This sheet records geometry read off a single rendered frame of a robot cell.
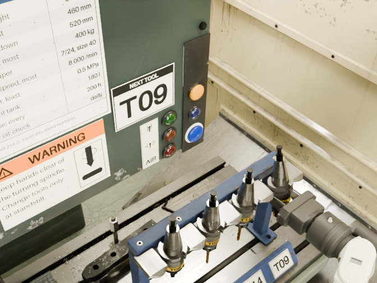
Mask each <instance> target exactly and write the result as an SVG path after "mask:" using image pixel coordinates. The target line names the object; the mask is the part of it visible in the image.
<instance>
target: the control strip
mask: <svg viewBox="0 0 377 283"><path fill-rule="evenodd" d="M209 48H210V33H207V34H204V35H202V36H200V37H197V38H195V39H192V40H189V41H188V42H185V43H184V56H183V110H182V153H183V152H185V151H187V150H189V149H191V148H193V147H194V146H196V145H198V144H200V143H202V142H203V141H204V128H205V111H206V93H207V83H208V66H209ZM196 85H202V86H203V87H204V93H203V95H202V96H201V97H200V98H199V99H198V100H195V101H193V100H192V99H191V98H190V93H191V91H192V89H193V88H194V87H195V86H196ZM196 108H200V111H201V112H200V115H199V116H198V117H197V118H196V119H192V118H191V113H192V111H193V110H194V109H196ZM172 113H174V114H175V115H176V119H177V112H176V111H174V110H171V111H168V112H167V113H166V114H165V115H164V116H163V118H162V125H163V126H164V127H169V126H171V125H173V124H174V123H175V121H176V119H175V121H174V123H172V124H171V125H166V124H165V119H166V118H167V116H168V115H170V114H172ZM196 125H200V126H202V127H203V134H202V136H201V138H200V139H199V140H197V141H195V142H190V141H188V139H187V135H188V133H189V131H190V130H191V129H192V128H193V127H194V126H196ZM171 130H174V131H175V132H176V135H177V129H176V128H175V127H170V128H168V129H167V130H166V131H165V132H164V133H163V135H162V141H163V142H164V143H169V142H171V141H172V140H173V139H174V138H175V137H176V135H175V137H174V138H173V139H172V140H171V141H166V140H165V136H166V135H167V133H168V132H170V131H171ZM171 146H175V148H176V150H177V146H176V144H175V143H170V144H168V145H167V146H165V148H164V149H163V152H162V155H163V157H164V158H169V157H167V156H166V155H165V152H166V150H167V149H168V148H169V147H171ZM176 150H175V152H176ZM175 152H174V153H173V154H172V155H171V156H173V155H174V154H175ZM171 156H170V157H171Z"/></svg>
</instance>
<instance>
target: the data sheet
mask: <svg viewBox="0 0 377 283"><path fill-rule="evenodd" d="M108 113H111V105H110V99H109V90H108V80H107V71H106V65H105V55H104V46H103V36H102V27H101V21H100V12H99V2H98V0H0V162H2V161H4V160H6V159H9V158H11V157H13V156H15V155H17V154H20V153H22V152H24V151H26V150H28V149H31V148H33V147H36V146H37V145H39V144H42V143H44V142H47V141H49V140H51V139H53V138H55V137H57V136H60V135H62V134H64V133H66V132H68V131H71V130H73V129H75V128H77V127H79V126H82V125H84V124H87V123H88V122H90V121H93V120H95V119H97V118H100V117H102V116H104V115H106V114H108Z"/></svg>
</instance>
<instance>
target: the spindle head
mask: <svg viewBox="0 0 377 283"><path fill-rule="evenodd" d="M98 2H99V12H100V21H101V27H102V36H103V46H104V55H105V65H106V71H107V80H108V90H109V99H110V105H111V113H108V114H106V115H104V116H102V117H100V118H97V119H95V120H93V121H90V122H88V123H87V124H84V125H82V126H79V127H77V128H75V129H73V130H71V131H68V132H66V133H64V134H62V135H60V136H57V137H55V138H53V139H51V140H49V141H46V142H44V143H42V144H39V145H37V146H36V147H33V148H31V149H28V150H26V151H24V152H22V153H20V154H17V155H15V156H13V157H11V158H9V159H6V160H4V161H2V162H0V165H1V164H3V163H6V162H8V161H10V160H12V159H14V158H17V157H19V156H21V155H23V154H25V153H27V152H30V151H32V150H34V149H36V148H39V147H41V146H43V145H45V144H48V143H50V142H52V141H54V140H56V139H59V138H61V137H63V136H65V135H67V134H69V133H72V132H74V131H76V130H78V129H80V128H82V127H85V126H87V125H90V124H92V123H93V122H96V121H98V120H101V119H103V123H104V131H105V139H106V144H107V152H108V161H109V169H110V174H111V175H110V176H109V177H107V178H105V179H103V180H102V181H100V182H98V183H96V184H94V185H92V186H90V187H88V188H86V189H84V190H82V191H80V192H79V193H77V194H75V195H73V196H71V197H69V198H67V199H65V200H63V201H61V202H60V203H58V204H56V205H54V206H52V207H50V208H48V209H46V210H44V211H42V212H40V213H39V214H37V215H35V216H33V217H31V218H29V219H28V220H26V221H24V222H22V223H20V224H18V225H16V226H14V227H12V228H10V229H8V230H7V231H5V230H4V228H3V225H2V223H1V220H0V247H1V246H3V245H5V244H7V243H9V242H10V241H12V240H14V239H16V238H18V237H19V236H21V235H23V234H25V233H27V232H29V231H31V230H32V229H34V228H36V227H38V226H40V225H42V224H44V223H46V222H47V221H49V220H51V219H53V218H55V217H57V216H59V215H60V214H62V213H64V212H66V211H67V210H69V209H71V208H73V207H75V206H77V205H79V204H80V203H82V202H84V201H86V200H88V199H90V198H92V197H94V196H95V195H97V194H99V193H101V192H103V191H105V190H107V189H108V188H110V187H112V186H114V185H115V184H118V183H119V182H121V181H123V180H125V179H127V178H129V177H130V176H132V175H134V174H136V173H138V172H140V171H142V155H141V137H140V126H141V125H143V124H145V123H147V122H149V121H151V120H153V119H155V118H158V139H159V160H162V159H164V157H163V155H162V152H163V149H164V148H165V146H167V145H168V144H170V143H175V144H176V146H177V150H176V152H177V151H178V150H180V149H182V110H183V47H184V43H185V42H188V41H189V40H192V39H195V38H197V37H200V36H202V35H204V34H207V33H209V31H210V13H211V3H212V0H98ZM172 62H174V104H173V105H171V106H169V107H167V108H165V109H163V110H161V111H159V112H157V113H155V114H153V115H151V116H148V117H146V118H144V119H142V120H140V121H138V122H136V123H134V124H132V125H130V126H128V127H125V128H123V129H121V130H119V131H117V132H115V128H114V118H113V108H112V99H111V88H113V87H115V86H117V85H120V84H123V83H125V82H127V81H130V80H132V79H134V78H137V77H139V76H141V75H144V74H147V73H148V72H151V71H153V70H156V69H158V68H160V67H163V66H165V65H167V64H170V63H172ZM171 110H174V111H176V112H177V119H176V121H175V123H174V124H173V125H171V126H169V127H164V126H163V125H162V118H163V116H164V115H165V114H166V113H167V112H168V111H171ZM170 127H175V128H176V129H177V135H176V137H175V138H174V139H173V140H172V141H171V142H169V143H164V142H163V141H162V135H163V133H164V132H165V131H166V130H167V129H168V128H170Z"/></svg>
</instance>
